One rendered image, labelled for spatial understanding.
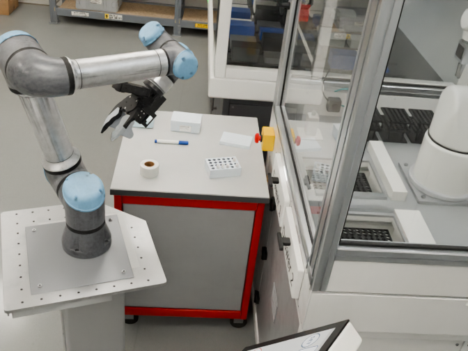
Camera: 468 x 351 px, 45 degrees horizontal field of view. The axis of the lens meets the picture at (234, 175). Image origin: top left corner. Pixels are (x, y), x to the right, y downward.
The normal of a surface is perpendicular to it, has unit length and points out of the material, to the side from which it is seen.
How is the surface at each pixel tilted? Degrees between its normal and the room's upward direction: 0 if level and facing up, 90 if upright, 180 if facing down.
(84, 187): 10
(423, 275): 90
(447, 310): 90
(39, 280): 3
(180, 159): 0
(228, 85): 90
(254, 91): 90
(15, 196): 0
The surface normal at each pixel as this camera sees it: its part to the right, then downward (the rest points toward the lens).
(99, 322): 0.33, 0.55
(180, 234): 0.04, 0.56
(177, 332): 0.10, -0.82
